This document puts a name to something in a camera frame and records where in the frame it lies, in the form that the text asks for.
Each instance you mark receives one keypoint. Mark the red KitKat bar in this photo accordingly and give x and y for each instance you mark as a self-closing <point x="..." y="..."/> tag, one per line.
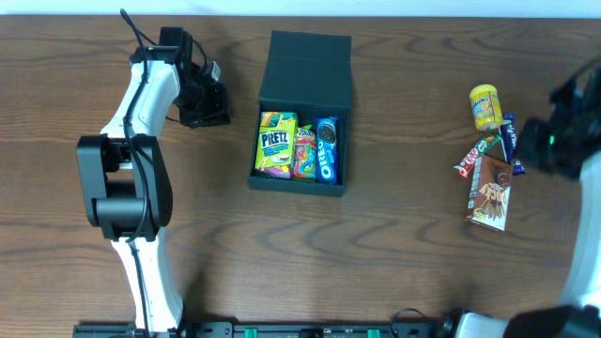
<point x="479" y="149"/>

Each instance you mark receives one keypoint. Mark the yellow candy jar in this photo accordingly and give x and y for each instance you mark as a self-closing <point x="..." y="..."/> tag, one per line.
<point x="485" y="107"/>

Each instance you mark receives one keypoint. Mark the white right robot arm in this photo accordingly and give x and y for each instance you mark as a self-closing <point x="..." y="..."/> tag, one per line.
<point x="577" y="313"/>

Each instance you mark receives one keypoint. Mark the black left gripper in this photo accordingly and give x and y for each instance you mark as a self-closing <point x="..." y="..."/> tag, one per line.
<point x="207" y="115"/>

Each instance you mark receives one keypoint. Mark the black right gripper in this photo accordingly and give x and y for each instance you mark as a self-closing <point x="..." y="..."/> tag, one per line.
<point x="535" y="146"/>

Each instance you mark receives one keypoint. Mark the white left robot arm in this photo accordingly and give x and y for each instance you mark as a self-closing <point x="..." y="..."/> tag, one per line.
<point x="126" y="187"/>

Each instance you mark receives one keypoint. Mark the green gummy worms bag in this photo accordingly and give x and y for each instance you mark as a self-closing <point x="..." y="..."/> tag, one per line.
<point x="304" y="162"/>

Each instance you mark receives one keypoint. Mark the green Pretz box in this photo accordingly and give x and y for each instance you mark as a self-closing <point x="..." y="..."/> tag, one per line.
<point x="274" y="147"/>

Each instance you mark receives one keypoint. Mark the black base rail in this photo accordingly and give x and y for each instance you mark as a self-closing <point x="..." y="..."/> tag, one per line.
<point x="229" y="330"/>

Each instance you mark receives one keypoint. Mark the black fabric storage box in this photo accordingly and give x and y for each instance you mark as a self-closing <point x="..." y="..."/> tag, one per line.
<point x="310" y="75"/>

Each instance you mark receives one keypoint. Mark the purple Dairy Milk bar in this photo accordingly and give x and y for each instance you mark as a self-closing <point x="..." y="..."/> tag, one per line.
<point x="508" y="134"/>

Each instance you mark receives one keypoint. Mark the blue Oreo pack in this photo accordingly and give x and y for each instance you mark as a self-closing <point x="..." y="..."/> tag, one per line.
<point x="327" y="154"/>

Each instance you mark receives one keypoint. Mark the brown Pocky box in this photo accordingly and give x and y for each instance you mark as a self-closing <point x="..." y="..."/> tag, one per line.
<point x="489" y="193"/>

